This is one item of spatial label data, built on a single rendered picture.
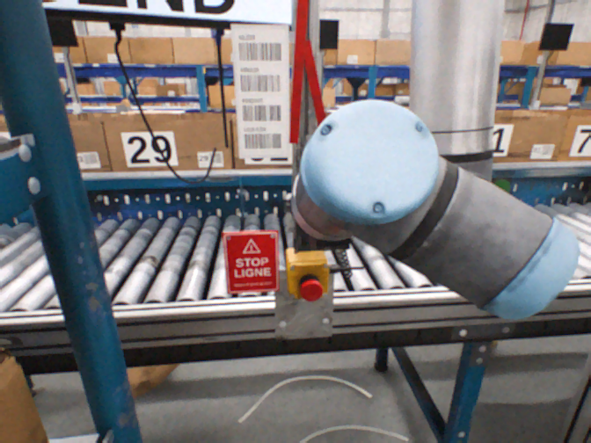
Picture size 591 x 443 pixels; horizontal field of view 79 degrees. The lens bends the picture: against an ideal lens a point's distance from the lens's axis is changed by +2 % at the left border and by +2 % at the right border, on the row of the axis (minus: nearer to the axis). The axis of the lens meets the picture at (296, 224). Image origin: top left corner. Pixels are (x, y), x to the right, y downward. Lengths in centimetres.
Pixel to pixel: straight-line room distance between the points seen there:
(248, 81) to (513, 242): 45
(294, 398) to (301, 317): 85
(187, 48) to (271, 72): 523
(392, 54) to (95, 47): 422
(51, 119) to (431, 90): 32
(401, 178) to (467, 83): 17
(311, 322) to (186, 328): 25
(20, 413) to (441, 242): 27
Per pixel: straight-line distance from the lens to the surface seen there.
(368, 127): 26
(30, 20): 22
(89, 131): 132
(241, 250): 66
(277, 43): 60
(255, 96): 60
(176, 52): 584
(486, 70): 41
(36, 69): 22
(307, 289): 59
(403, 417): 157
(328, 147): 25
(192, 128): 123
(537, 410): 179
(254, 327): 77
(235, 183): 119
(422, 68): 41
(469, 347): 97
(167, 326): 78
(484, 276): 29
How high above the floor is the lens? 117
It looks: 22 degrees down
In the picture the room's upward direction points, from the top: straight up
